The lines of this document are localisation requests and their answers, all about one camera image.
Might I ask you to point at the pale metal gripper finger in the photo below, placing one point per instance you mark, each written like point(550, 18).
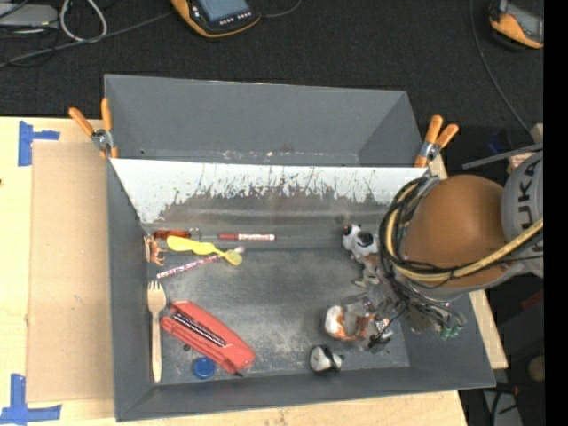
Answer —
point(359, 301)
point(381, 328)

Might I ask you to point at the grey-brown toy figure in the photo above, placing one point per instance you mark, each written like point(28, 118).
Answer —
point(370, 273)

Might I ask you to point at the white and orange cup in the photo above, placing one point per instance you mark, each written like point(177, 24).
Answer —
point(337, 324)

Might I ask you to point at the white and black toy dog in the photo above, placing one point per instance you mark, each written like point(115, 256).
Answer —
point(359, 240)

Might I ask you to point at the white and black rounded toy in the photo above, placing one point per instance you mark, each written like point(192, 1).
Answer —
point(323, 359)

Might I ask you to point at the red marker with white label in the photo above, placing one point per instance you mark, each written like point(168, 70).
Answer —
point(248, 237)

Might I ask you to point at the red plastic case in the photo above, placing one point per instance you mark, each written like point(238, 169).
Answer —
point(231, 349)

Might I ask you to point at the dark striped pen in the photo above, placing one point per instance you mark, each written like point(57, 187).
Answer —
point(199, 328)

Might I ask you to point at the blue bottle cap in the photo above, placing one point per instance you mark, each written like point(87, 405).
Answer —
point(203, 368)

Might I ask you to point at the pink striped stick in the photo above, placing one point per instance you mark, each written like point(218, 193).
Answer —
point(186, 267)

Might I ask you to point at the orange translucent tube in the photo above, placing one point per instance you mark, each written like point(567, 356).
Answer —
point(171, 234)

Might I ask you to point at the grey metal bin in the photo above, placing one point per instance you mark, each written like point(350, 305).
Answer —
point(266, 122)

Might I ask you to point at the pale wooden fork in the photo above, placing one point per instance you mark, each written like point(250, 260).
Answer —
point(155, 300)

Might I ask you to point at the brown toy animal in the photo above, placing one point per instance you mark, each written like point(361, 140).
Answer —
point(155, 251)

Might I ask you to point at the brown cardboard board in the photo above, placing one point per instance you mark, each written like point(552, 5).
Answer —
point(66, 260)

